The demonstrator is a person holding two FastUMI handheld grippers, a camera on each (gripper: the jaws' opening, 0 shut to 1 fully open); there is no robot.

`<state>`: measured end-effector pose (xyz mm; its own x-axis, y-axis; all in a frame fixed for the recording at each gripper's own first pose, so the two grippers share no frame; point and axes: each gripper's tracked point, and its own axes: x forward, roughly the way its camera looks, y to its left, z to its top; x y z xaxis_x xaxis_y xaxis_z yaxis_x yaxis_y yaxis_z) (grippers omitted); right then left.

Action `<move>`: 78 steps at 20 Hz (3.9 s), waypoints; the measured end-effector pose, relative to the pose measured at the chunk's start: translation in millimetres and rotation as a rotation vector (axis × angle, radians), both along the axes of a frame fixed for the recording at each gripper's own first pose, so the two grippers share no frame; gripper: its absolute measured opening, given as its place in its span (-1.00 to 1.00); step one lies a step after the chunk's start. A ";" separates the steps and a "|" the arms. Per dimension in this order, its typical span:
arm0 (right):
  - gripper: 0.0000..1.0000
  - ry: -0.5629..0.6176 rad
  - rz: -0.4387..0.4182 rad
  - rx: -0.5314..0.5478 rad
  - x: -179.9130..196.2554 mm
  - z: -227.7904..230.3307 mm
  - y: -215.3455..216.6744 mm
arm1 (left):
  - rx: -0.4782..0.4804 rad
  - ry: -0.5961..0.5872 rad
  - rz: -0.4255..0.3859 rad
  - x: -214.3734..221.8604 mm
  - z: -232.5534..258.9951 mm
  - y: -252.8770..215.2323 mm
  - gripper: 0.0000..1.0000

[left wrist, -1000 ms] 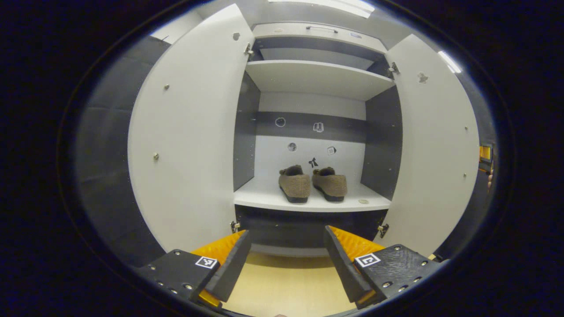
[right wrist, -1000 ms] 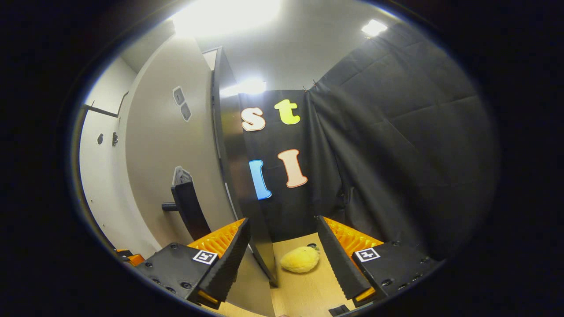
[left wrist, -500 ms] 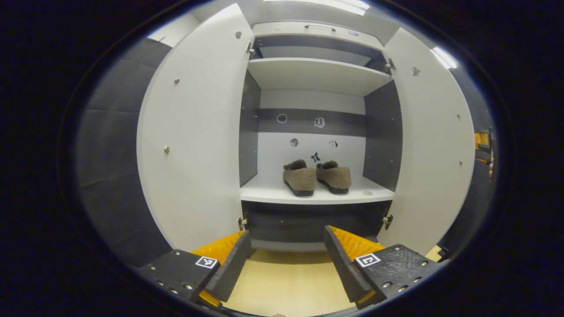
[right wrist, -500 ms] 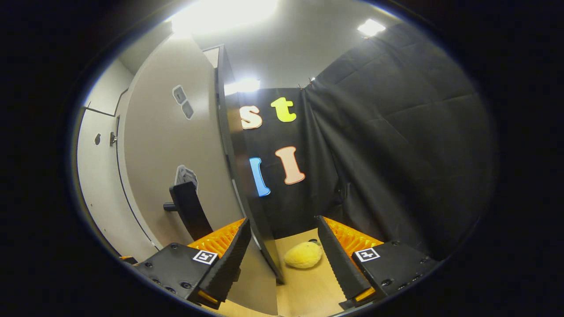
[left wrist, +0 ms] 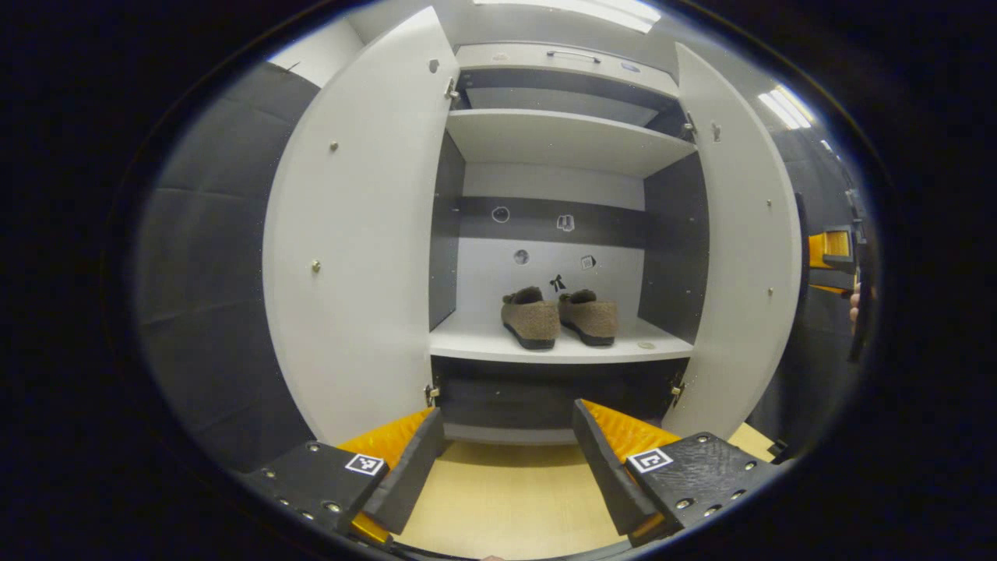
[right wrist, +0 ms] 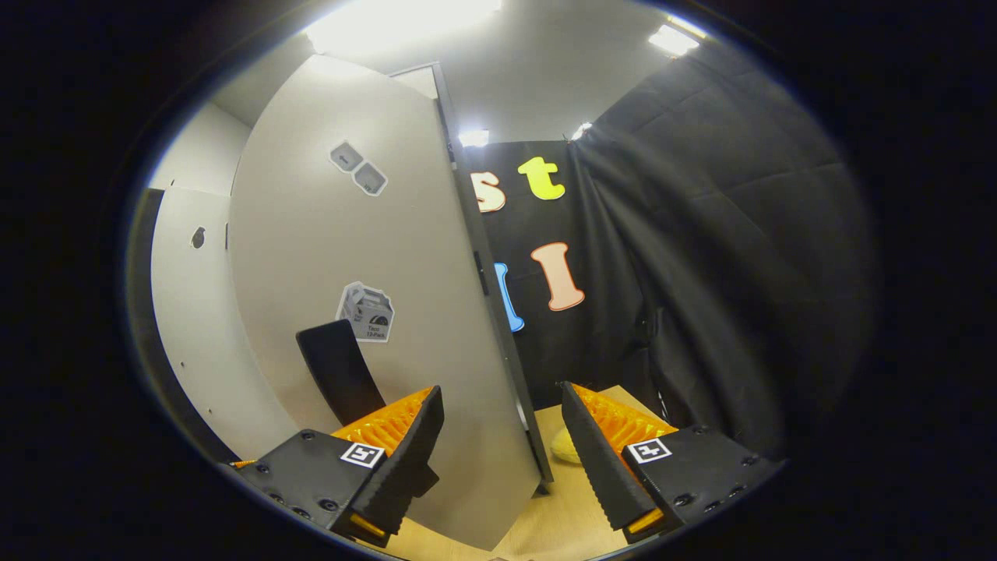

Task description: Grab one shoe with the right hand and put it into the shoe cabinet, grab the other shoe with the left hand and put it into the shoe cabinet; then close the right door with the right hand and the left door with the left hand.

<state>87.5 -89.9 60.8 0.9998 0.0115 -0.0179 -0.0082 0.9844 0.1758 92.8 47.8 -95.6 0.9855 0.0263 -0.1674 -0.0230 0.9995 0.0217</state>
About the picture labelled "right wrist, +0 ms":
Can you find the ceiling light panel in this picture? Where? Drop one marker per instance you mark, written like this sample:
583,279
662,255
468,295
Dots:
582,131
674,39
397,23
473,138

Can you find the grey cabinet door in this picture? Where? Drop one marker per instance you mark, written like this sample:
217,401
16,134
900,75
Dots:
420,257
195,327

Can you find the black backdrop cloth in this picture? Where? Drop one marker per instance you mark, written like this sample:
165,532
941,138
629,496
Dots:
740,257

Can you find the pale yellow object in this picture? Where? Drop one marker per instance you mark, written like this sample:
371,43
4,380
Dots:
565,446

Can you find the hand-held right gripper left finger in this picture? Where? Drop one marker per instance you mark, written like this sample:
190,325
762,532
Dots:
409,460

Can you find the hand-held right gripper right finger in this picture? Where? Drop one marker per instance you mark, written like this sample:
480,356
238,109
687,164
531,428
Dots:
596,460

